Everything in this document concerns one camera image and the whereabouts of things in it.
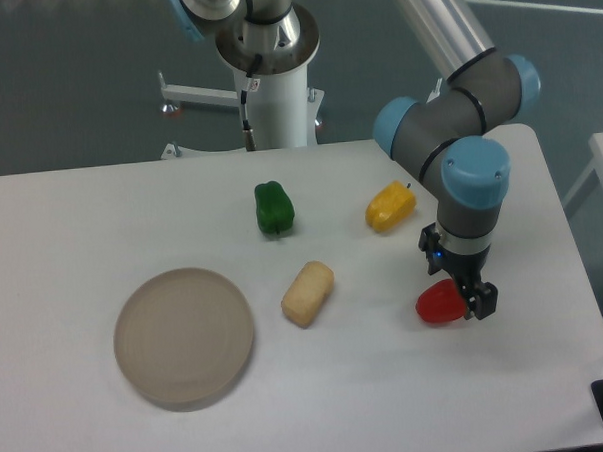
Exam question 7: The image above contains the beige bread loaf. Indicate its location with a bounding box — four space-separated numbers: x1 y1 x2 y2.
281 260 335 328

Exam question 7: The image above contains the yellow bell pepper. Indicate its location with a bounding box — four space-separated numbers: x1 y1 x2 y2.
365 181 417 233

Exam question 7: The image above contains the black cable on pedestal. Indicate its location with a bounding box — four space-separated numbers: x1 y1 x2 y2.
236 55 267 153

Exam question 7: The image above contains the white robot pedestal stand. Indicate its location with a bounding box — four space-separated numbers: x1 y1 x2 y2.
153 2 329 161

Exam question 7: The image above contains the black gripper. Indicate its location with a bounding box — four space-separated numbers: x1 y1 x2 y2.
418 223 498 320

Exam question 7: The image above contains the green bell pepper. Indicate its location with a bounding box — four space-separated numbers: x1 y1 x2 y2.
254 180 295 235

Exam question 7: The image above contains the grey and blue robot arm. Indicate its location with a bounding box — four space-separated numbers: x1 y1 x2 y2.
168 0 541 319

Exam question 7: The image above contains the red bell pepper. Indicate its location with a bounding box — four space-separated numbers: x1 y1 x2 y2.
415 279 466 324

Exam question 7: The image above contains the round beige plate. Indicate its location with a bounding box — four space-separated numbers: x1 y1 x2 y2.
113 268 255 412

